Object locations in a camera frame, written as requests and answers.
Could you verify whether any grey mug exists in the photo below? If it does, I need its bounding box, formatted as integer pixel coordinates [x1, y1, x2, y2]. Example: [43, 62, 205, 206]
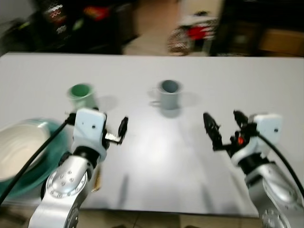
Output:
[150, 79, 184, 113]

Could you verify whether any wide cardboard box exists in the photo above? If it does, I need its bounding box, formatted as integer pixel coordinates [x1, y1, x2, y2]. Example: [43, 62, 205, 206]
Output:
[259, 28, 298, 54]

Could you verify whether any patterned brown bag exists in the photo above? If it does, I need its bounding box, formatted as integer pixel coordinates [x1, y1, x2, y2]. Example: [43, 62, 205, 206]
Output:
[167, 26, 193, 54]

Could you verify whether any red cloth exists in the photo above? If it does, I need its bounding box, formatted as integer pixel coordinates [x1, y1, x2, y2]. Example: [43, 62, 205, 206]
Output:
[83, 5, 113, 22]

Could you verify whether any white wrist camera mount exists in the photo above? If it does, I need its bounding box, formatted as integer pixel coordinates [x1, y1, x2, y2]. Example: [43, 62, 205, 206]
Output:
[232, 113, 284, 167]
[72, 108, 108, 160]

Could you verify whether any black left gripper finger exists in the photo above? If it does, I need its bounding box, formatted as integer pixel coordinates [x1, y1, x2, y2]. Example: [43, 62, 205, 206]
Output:
[118, 116, 129, 144]

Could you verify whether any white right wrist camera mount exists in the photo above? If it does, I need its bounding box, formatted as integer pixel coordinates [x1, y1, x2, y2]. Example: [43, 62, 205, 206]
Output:
[232, 113, 284, 167]

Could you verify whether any dark suitcase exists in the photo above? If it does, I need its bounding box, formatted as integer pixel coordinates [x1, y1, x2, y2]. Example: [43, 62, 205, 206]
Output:
[114, 2, 139, 54]

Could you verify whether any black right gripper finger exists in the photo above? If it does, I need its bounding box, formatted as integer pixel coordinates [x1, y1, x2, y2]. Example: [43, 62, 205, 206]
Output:
[232, 110, 249, 133]
[203, 112, 224, 152]

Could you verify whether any white and teal bowl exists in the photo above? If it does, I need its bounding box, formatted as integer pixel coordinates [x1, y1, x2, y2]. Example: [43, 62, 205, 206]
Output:
[0, 118, 70, 200]

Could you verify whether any black bag with wave print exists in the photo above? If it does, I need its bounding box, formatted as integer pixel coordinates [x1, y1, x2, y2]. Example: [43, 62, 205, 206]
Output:
[44, 1, 67, 36]

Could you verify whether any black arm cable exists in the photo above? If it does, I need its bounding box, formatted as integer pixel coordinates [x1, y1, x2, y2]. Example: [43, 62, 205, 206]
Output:
[256, 134, 304, 195]
[0, 113, 77, 206]

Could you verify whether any red and white bag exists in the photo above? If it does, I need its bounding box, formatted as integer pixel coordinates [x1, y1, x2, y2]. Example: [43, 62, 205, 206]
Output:
[187, 21, 213, 42]

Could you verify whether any green mug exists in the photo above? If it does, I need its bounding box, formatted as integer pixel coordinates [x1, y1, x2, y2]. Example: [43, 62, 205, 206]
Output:
[66, 83, 98, 113]

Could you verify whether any black shelf unit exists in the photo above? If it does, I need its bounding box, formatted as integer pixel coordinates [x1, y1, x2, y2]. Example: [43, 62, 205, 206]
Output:
[209, 0, 304, 57]

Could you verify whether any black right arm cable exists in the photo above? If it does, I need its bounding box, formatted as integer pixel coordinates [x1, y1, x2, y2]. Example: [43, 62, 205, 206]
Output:
[256, 134, 304, 195]

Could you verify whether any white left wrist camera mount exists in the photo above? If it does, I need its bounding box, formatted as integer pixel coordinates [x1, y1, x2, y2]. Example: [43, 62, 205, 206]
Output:
[72, 108, 108, 160]

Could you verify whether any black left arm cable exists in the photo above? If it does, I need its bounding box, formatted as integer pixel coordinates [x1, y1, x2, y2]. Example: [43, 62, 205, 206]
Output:
[0, 113, 77, 206]

